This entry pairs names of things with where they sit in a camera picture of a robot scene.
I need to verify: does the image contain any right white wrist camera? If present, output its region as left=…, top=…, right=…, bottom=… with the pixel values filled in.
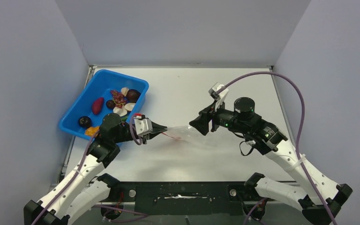
left=208, top=82, right=229, bottom=111

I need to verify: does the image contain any purple sweet potato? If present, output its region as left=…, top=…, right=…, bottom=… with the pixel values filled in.
left=91, top=97, right=104, bottom=115

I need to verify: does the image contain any purple grape bunch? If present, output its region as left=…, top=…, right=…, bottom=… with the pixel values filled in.
left=110, top=90, right=129, bottom=108

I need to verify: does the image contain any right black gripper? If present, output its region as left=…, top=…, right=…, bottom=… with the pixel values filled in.
left=190, top=98, right=249, bottom=135

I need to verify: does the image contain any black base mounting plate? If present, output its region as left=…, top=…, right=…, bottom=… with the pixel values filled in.
left=102, top=181, right=261, bottom=216

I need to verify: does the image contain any white garlic bulb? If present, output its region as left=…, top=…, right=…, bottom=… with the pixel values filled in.
left=120, top=87, right=129, bottom=96

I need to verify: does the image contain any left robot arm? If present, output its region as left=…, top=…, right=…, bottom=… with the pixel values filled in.
left=23, top=113, right=167, bottom=225

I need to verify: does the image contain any blue plastic bin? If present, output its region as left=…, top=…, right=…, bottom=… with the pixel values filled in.
left=59, top=69, right=149, bottom=140

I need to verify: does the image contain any small dark lychee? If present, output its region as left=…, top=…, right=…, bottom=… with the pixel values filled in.
left=105, top=100, right=116, bottom=109

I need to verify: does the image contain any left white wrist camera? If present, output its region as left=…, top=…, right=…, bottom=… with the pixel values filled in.
left=133, top=113, right=152, bottom=137

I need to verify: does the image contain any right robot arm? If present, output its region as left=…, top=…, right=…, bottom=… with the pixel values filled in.
left=189, top=97, right=353, bottom=225

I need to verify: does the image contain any clear zip top bag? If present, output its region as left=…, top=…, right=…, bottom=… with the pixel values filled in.
left=162, top=125, right=244, bottom=152

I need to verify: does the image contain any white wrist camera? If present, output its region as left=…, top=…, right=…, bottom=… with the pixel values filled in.
left=208, top=82, right=229, bottom=111
left=133, top=113, right=152, bottom=137

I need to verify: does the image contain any dark plum front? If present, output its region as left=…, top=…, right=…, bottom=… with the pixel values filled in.
left=78, top=116, right=92, bottom=129

